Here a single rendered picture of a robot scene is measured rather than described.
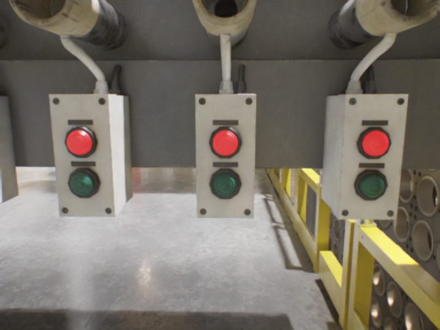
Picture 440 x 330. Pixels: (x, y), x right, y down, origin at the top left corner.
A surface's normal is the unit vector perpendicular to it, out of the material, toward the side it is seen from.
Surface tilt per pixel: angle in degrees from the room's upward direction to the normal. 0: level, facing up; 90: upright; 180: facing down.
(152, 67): 90
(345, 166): 90
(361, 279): 90
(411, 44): 90
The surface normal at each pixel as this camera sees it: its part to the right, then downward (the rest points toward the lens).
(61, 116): -0.03, 0.18
